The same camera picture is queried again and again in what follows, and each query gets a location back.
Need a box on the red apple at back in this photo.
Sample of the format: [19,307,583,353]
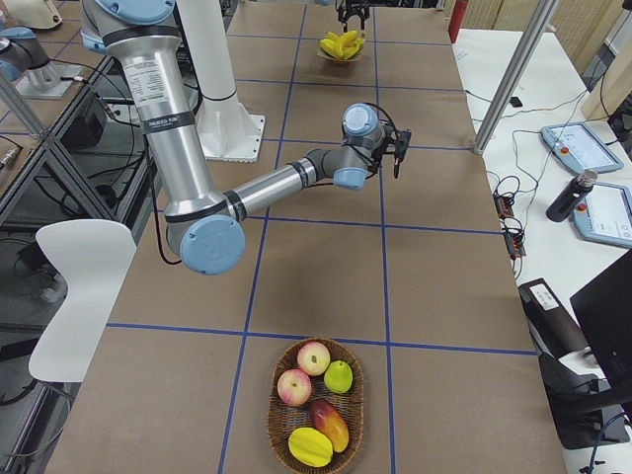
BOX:
[297,342,331,376]

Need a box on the upper small circuit board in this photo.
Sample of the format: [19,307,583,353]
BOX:
[493,194,514,219]

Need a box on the black water bottle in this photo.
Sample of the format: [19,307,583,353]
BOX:
[545,170,598,222]

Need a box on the red apple at left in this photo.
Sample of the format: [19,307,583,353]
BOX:
[276,368,312,407]

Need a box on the far teach pendant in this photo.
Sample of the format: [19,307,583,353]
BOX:
[540,122,623,175]

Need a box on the orange fruit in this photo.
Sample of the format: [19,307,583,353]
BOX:
[310,399,350,453]

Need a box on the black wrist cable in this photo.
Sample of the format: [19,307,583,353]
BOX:
[345,102,401,179]

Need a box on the near teach pendant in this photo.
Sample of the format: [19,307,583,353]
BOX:
[572,182,631,249]

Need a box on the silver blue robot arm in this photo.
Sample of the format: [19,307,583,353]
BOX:
[81,1,395,275]

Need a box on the black monitor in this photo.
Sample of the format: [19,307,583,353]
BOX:
[571,251,631,386]

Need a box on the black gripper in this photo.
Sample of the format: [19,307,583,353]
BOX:
[335,0,370,23]

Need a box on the small circuit board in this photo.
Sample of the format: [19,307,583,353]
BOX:
[493,194,514,219]
[503,228,526,260]

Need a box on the grey square plate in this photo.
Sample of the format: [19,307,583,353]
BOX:
[317,47,363,64]

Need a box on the aluminium frame post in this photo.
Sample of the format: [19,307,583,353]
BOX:
[472,0,560,155]

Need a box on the yellow starfruit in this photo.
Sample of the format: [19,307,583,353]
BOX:
[287,427,333,468]

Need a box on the green apple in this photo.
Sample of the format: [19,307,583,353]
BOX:
[324,360,354,394]

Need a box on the red fire extinguisher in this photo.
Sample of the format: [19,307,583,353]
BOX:
[447,0,469,44]

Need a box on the yellow banana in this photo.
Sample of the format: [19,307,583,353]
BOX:
[342,38,364,59]
[319,38,344,58]
[338,30,364,45]
[320,30,362,60]

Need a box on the lower small circuit board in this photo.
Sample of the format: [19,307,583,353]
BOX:
[503,228,526,260]

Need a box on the teach pendant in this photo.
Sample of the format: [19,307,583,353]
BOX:
[540,122,623,175]
[572,182,631,249]

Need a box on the red apple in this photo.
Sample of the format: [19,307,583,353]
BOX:
[276,368,312,407]
[297,342,331,376]

